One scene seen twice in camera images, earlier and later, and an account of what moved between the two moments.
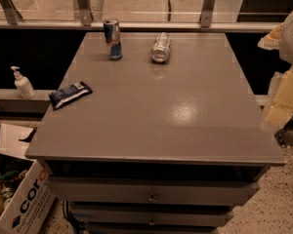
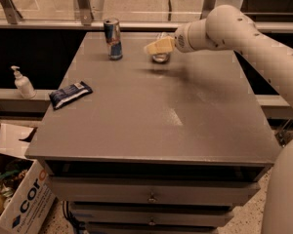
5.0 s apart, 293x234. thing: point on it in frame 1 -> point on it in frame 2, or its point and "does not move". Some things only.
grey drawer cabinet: x=171 y=139 does not move
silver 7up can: x=161 y=48 does not move
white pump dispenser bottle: x=23 y=85 does not move
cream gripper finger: x=285 y=95 -> x=160 y=46
